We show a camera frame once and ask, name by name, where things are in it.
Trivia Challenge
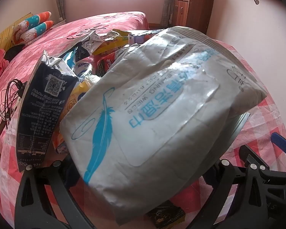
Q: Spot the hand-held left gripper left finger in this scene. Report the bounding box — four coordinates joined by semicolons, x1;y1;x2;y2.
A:
14;159;98;229

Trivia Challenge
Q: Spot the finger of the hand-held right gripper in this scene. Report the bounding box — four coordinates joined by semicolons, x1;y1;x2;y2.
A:
239;144;271;172
270;132;286;172

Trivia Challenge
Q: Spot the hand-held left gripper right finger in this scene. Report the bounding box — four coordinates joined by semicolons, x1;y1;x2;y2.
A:
205;159;270;229

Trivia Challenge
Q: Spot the white wet wipes packet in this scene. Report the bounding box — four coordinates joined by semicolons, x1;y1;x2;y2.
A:
59;26;268;226

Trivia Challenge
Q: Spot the pink checked tablecloth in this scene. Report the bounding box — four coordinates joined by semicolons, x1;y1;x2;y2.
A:
0;40;286;229

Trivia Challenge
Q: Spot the black snack packet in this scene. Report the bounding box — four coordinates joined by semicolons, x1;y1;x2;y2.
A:
15;50;79;173

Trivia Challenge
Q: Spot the small black packet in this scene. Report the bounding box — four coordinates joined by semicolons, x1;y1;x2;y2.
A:
146;200;186;229

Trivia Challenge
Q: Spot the yellow blue packet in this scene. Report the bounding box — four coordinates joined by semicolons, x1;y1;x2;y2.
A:
67;80;98;115

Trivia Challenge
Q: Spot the light blue white packet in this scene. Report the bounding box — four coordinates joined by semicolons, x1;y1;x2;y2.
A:
59;46;79;77

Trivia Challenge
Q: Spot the red snack packet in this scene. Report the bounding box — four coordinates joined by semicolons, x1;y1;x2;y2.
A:
96;50;127;77

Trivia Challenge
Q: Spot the dark cloth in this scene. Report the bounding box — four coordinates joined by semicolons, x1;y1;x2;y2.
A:
5;44;27;60

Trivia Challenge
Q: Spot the white crumpled wrapper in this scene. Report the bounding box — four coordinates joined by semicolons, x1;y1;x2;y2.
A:
74;30;103;55

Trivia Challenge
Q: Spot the yellow snack bag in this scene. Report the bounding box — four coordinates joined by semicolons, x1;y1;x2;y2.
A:
93;29;134;55

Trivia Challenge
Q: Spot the bed with pink bedspread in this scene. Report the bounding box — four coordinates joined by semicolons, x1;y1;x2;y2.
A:
0;11;149;148

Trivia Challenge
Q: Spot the yellow headboard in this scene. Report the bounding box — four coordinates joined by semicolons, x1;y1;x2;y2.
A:
0;13;34;50

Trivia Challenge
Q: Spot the brown wooden cabinet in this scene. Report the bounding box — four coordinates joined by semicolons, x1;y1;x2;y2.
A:
172;0;216;35

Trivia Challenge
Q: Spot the grey checked curtain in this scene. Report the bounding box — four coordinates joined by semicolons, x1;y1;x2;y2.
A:
161;0;174;27
53;0;67;22

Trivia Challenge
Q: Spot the bundle of charging cables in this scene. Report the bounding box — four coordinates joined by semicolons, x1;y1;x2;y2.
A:
0;80;29;136

